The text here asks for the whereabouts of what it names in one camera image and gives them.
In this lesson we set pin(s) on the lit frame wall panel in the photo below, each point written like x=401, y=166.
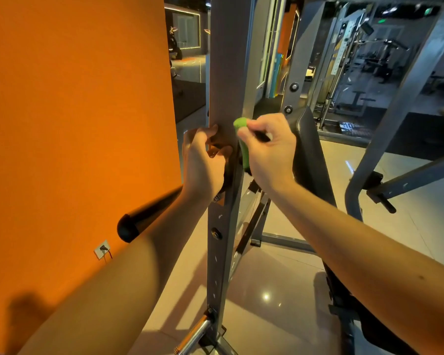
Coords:
x=185, y=29

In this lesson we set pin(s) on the green cleaning cloth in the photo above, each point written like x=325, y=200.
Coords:
x=241, y=125

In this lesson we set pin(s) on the person's left hand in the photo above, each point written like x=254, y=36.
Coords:
x=200, y=167

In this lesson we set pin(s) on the grey steel gym machine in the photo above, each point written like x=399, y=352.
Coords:
x=229, y=62

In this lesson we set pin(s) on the person's left forearm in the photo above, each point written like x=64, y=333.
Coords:
x=111, y=284

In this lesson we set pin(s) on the person's right forearm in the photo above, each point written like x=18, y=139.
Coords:
x=377, y=255

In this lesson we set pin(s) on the white wall outlet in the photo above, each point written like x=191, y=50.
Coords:
x=102, y=250

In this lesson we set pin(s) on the person's right hand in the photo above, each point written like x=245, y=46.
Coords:
x=272, y=155

